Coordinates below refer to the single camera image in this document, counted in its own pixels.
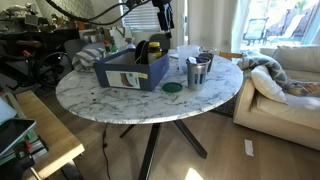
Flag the jar with yellow lid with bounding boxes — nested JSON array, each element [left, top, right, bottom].
[[147, 41, 164, 65]]

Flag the beige sofa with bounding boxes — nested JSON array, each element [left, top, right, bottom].
[[233, 44, 320, 152]]

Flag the wooden bench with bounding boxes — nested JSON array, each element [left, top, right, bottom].
[[14, 89, 86, 180]]

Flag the striped dish towel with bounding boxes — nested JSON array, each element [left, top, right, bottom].
[[71, 46, 107, 73]]

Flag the dark outdoor chair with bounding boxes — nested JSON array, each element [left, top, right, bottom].
[[242, 17, 270, 46]]

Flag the green glass bottle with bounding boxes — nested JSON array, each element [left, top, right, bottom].
[[109, 35, 120, 55]]

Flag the white paper scrap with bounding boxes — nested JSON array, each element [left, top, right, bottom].
[[244, 138, 255, 158]]

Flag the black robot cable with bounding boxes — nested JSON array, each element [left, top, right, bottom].
[[44, 0, 154, 26]]

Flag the metal cup with blue stripes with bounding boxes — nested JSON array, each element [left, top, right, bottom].
[[185, 55, 212, 92]]

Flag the wooden chair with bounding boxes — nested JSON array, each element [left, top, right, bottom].
[[218, 50, 244, 60]]

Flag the clear drinking glass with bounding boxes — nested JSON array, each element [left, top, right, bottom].
[[199, 46, 218, 56]]

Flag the grey patterned blanket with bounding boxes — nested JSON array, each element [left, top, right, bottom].
[[237, 49, 320, 98]]

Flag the brown sauce bottle red cap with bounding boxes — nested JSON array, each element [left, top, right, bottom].
[[103, 40, 112, 58]]

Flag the black cabinet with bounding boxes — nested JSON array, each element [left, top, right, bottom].
[[0, 28, 81, 71]]

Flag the stack of books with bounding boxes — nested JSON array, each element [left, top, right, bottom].
[[0, 129, 49, 168]]

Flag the black round plate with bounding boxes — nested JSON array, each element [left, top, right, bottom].
[[134, 39, 147, 65], [141, 40, 151, 65]]

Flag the black floor cable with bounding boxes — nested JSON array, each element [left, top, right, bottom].
[[101, 123, 113, 180]]

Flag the dark tablet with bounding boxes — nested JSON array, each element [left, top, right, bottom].
[[0, 118, 37, 158]]

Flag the white window blinds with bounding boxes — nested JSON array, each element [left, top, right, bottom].
[[120, 0, 161, 33]]

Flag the bicycle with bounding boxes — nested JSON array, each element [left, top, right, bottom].
[[0, 39, 73, 89]]

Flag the dark grey chair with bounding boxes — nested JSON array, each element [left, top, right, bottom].
[[149, 33, 172, 52]]

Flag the dark patterned rug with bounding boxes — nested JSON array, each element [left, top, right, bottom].
[[213, 94, 238, 118]]

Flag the orange jar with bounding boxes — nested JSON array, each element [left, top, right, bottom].
[[76, 16, 86, 31]]

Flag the white tote bag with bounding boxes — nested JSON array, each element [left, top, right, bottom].
[[108, 25, 133, 51]]

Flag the white outdoor lounge chair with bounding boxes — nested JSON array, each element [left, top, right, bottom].
[[266, 13, 306, 44]]

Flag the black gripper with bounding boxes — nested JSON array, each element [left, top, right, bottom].
[[152, 0, 175, 40]]

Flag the white curtain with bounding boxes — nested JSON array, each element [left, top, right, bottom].
[[187, 0, 251, 54]]

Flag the dark cup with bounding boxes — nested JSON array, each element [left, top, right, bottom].
[[199, 52, 215, 73]]

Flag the light grey chair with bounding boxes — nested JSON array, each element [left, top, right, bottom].
[[63, 38, 89, 63]]

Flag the black clamp mount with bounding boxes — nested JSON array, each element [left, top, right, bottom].
[[0, 149, 36, 180]]

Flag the green round lid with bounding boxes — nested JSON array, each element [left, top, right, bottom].
[[161, 81, 184, 94]]

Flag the potted plant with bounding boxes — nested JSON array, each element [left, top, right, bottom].
[[64, 10, 77, 29]]

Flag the small white bottle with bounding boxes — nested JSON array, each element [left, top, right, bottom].
[[125, 37, 137, 51]]

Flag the blue white wrapper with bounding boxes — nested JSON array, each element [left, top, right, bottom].
[[186, 56, 209, 65]]

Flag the white cushion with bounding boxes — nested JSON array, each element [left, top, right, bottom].
[[250, 64, 288, 104]]

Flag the black table legs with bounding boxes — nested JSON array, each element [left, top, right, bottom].
[[119, 119, 208, 180]]

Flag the blue cardboard box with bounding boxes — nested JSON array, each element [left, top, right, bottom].
[[93, 48, 170, 92]]

